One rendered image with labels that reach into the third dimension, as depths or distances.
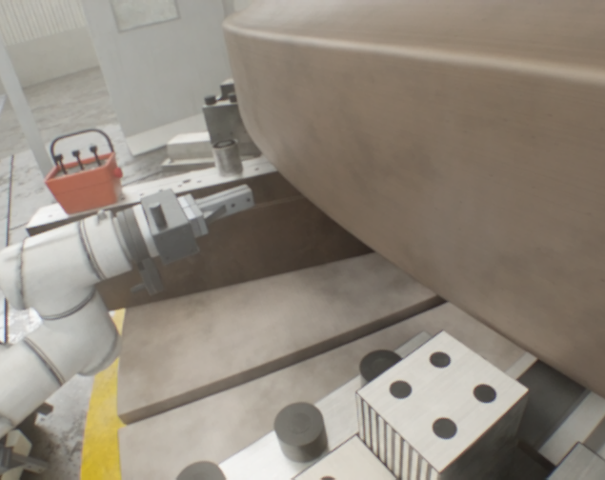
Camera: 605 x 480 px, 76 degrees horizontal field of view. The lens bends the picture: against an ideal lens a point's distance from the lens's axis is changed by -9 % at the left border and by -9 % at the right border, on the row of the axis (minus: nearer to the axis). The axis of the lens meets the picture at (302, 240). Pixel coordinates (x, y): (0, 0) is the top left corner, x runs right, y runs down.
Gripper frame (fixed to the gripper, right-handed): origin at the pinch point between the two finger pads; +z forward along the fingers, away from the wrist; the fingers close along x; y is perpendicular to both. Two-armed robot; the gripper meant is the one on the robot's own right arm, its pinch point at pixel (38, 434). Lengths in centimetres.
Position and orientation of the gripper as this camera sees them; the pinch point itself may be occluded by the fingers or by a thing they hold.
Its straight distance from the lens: 104.2
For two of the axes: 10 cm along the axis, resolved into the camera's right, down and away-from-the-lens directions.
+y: -8.2, 5.6, 0.9
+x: 3.1, 5.8, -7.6
